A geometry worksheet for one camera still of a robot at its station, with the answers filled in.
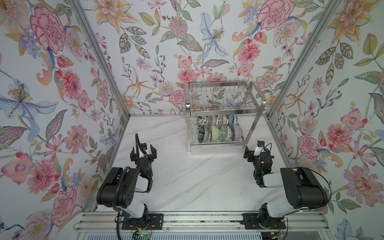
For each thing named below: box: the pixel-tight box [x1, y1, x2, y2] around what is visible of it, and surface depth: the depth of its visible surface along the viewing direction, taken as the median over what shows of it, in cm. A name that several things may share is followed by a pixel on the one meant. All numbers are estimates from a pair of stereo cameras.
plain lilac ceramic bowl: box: [231, 124, 243, 141], surface depth 98 cm
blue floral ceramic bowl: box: [226, 114, 238, 127], surface depth 106 cm
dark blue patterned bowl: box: [198, 125, 210, 144], surface depth 99 cm
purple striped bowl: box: [208, 115, 218, 126], surface depth 106 cm
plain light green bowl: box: [208, 125, 221, 143], surface depth 97 cm
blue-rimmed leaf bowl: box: [196, 116, 208, 129], surface depth 105 cm
